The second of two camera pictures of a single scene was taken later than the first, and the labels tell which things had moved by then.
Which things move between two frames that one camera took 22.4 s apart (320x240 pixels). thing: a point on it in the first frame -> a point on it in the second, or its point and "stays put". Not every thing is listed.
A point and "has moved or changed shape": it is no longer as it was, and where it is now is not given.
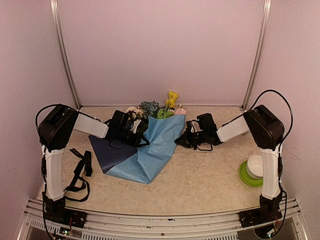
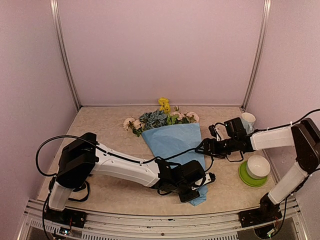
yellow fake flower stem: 170,104 has moved or changed shape
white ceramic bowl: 254,166 stays put
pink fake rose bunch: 179,110 has moved or changed shape
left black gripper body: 129,140 -> 182,189
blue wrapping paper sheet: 144,162 has moved or changed shape
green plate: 246,178 stays put
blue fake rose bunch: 149,108 -> 152,119
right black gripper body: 194,139 -> 221,151
